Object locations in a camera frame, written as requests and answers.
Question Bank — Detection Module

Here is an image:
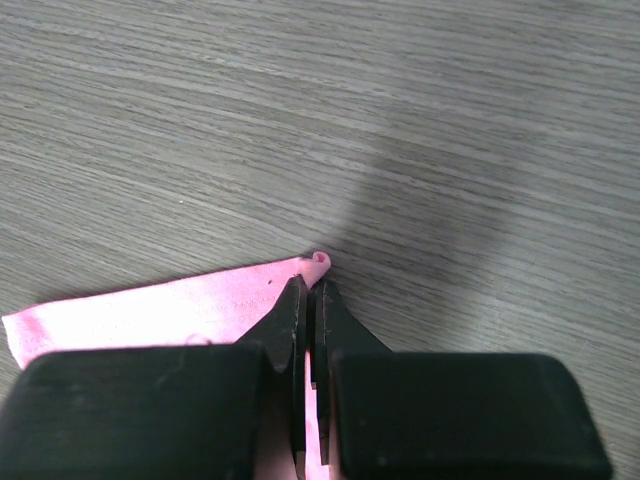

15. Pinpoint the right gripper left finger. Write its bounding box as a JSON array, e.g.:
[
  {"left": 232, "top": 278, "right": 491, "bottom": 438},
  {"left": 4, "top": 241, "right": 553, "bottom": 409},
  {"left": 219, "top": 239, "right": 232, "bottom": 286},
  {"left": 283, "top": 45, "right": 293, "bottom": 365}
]
[{"left": 1, "top": 277, "right": 308, "bottom": 479}]

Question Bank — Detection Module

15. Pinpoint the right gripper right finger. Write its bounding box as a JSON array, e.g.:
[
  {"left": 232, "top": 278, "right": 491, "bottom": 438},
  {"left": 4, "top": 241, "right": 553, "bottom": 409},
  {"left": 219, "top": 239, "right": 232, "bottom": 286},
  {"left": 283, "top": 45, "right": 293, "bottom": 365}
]
[{"left": 311, "top": 281, "right": 613, "bottom": 479}]

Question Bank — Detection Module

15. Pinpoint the pink t shirt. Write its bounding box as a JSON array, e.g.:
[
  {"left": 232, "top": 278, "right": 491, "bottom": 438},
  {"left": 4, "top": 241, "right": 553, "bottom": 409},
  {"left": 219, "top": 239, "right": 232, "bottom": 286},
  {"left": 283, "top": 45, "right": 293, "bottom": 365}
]
[{"left": 3, "top": 252, "right": 331, "bottom": 479}]

